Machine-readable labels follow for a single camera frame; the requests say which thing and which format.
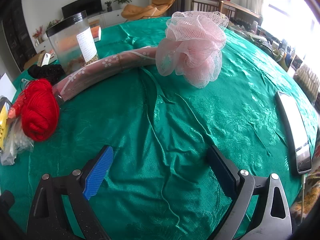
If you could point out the small dark potted plant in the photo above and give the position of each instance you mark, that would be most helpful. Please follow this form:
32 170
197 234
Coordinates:
108 6

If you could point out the pink mesh bath loofah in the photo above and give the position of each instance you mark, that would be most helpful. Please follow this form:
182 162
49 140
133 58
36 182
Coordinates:
192 46

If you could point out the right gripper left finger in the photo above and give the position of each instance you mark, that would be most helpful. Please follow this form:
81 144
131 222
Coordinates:
47 216

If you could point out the black television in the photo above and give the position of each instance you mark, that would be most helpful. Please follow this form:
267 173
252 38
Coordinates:
89 6

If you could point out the yellow blue packet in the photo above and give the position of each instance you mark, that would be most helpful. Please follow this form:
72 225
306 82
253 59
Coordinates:
5 106

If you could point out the red yarn ball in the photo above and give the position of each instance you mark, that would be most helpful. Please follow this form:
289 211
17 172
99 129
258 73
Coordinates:
40 110

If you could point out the clear jar black lid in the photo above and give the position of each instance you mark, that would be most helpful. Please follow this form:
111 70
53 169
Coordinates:
72 41

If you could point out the cotton swab bag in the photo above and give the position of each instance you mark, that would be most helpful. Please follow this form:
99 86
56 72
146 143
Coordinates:
15 143

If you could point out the pink floral rolled tube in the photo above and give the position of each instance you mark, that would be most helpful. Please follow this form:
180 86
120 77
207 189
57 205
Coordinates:
102 69

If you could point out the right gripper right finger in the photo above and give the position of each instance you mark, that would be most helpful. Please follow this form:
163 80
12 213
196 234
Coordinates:
271 218

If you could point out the orange rocking lounge chair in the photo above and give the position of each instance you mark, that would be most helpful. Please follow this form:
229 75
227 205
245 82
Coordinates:
156 9

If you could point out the black knitted item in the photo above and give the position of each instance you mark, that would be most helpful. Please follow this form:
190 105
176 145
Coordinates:
51 72

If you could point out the orange book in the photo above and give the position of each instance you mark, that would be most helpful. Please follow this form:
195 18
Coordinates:
96 33

